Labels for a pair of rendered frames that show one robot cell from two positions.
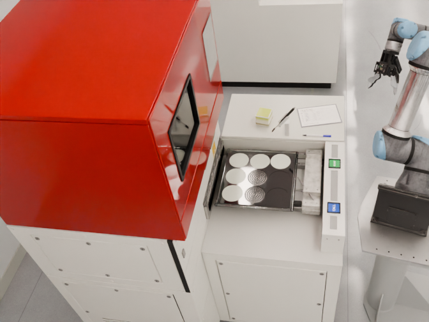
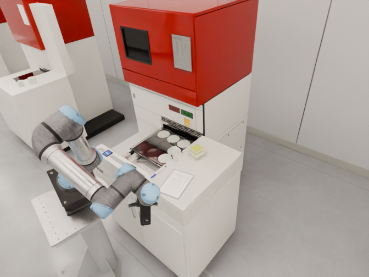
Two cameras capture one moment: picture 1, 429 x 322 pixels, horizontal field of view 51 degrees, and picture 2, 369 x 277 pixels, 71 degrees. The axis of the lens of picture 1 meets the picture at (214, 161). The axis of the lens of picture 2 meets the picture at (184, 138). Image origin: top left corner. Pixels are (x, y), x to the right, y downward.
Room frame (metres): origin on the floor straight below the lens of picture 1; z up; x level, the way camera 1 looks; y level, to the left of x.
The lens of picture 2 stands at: (2.25, -1.55, 2.11)
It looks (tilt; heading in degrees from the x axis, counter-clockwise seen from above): 36 degrees down; 115
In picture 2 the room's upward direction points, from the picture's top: 4 degrees counter-clockwise
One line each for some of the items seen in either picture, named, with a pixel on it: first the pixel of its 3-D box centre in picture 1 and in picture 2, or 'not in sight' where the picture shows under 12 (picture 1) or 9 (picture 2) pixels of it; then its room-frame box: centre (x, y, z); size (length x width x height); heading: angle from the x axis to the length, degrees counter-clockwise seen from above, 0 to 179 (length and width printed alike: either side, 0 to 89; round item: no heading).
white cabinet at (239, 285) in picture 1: (282, 223); (167, 201); (1.49, -0.32, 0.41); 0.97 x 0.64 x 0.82; 161
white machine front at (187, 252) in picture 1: (201, 189); (164, 112); (1.33, 0.08, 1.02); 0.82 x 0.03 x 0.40; 161
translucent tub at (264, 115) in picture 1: (263, 117); (196, 151); (1.76, -0.30, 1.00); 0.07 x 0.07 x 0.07; 60
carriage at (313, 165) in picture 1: (312, 182); (139, 168); (1.38, -0.45, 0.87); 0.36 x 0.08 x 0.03; 161
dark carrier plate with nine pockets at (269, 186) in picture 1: (257, 177); (163, 145); (1.45, -0.19, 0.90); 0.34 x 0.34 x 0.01; 71
